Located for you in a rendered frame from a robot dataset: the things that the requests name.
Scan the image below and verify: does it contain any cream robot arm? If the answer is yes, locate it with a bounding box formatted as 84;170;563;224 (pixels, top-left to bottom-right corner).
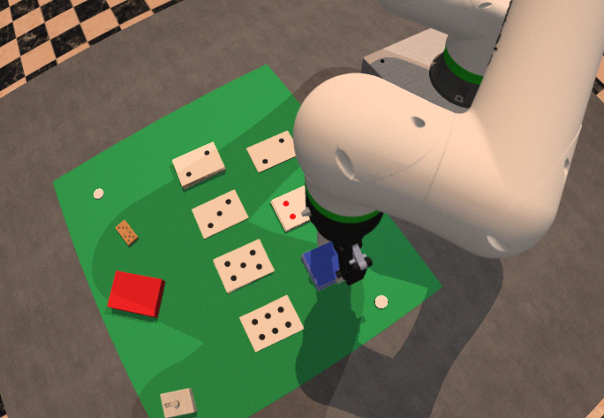
293;0;604;258

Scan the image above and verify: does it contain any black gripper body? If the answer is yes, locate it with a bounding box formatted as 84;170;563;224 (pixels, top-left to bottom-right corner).
315;227;364;253

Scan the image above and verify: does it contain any green cloth mat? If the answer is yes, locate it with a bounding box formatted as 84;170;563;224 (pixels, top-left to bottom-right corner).
53;65;442;418

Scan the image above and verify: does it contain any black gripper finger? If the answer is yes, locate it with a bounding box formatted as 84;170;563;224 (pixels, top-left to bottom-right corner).
317;231;329;246
333;243;373;285

